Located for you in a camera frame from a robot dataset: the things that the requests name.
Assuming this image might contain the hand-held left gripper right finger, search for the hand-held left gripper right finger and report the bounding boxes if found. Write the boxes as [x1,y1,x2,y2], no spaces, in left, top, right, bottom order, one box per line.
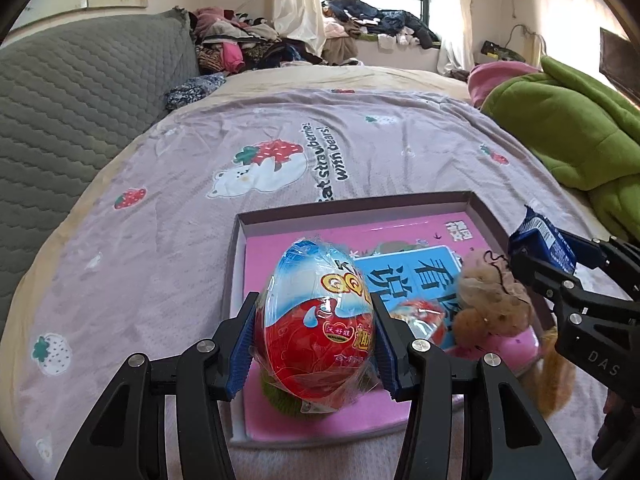
[370,297,576,480]

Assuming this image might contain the green fuzzy hair scrunchie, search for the green fuzzy hair scrunchie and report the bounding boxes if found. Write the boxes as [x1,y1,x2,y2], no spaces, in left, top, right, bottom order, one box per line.
[260,375,341,416]

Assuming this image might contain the pile of mixed clothes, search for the pile of mixed clothes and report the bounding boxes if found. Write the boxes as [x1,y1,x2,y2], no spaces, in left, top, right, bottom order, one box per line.
[192,6,331,76]

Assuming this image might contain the pile of dark clothes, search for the pile of dark clothes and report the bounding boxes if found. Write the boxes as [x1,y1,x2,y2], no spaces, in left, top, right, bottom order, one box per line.
[320,0,441,63]

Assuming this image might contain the dark shallow cardboard box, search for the dark shallow cardboard box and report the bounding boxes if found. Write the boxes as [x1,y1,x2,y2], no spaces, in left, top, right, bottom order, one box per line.
[227,191,556,448]

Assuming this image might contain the blue snack packet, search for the blue snack packet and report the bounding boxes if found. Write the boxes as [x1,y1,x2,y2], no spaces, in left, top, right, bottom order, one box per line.
[510,205,578,273]

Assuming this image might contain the purple strawberry print bedsheet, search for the purple strawberry print bedsheet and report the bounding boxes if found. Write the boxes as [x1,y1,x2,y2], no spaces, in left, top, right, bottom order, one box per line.
[10,87,616,480]

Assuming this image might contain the dark blue patterned cloth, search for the dark blue patterned cloth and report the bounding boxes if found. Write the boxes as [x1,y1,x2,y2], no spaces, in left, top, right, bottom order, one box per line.
[165,72,228,111]

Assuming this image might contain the white cable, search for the white cable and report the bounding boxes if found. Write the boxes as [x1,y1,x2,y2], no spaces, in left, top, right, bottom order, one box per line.
[507,22,547,66]

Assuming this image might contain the pink blue workbook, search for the pink blue workbook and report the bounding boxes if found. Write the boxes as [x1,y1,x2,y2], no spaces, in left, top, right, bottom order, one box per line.
[242,212,543,443]

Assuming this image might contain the green fleece blanket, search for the green fleece blanket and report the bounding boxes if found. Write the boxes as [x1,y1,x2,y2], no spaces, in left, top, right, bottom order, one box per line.
[480,55,640,243]

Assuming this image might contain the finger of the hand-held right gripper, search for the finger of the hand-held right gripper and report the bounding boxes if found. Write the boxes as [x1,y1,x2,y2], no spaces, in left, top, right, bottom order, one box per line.
[510,247,588,306]
[552,230,640,301]

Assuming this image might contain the cream curtain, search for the cream curtain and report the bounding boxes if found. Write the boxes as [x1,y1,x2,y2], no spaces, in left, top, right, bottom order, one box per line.
[272,0,328,56]
[437,0,476,76]

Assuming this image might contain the beige plush toy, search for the beige plush toy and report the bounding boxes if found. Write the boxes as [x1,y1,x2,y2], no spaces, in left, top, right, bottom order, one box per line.
[457,247,536,343]

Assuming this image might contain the plastic egg toy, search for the plastic egg toy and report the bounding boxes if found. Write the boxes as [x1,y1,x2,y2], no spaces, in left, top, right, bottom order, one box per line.
[390,299,453,348]

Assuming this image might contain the grey quilted headboard cover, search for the grey quilted headboard cover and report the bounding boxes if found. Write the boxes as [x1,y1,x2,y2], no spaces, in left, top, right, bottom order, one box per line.
[0,7,201,331]

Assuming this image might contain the dark small object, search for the dark small object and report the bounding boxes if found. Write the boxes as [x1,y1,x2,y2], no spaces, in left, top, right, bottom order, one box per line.
[480,40,521,61]

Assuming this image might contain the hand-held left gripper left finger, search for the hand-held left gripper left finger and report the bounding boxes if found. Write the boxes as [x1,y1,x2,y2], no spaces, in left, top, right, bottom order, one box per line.
[55,294,261,480]

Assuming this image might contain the dark framed screen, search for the dark framed screen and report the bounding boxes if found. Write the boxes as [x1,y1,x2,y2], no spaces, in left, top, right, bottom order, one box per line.
[600,27,640,93]

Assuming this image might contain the red blue toy egg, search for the red blue toy egg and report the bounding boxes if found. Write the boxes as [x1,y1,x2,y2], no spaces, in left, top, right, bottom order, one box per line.
[254,236,378,408]

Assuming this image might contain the pink pillow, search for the pink pillow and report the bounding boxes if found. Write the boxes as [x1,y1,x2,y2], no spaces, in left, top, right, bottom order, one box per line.
[467,62,541,108]

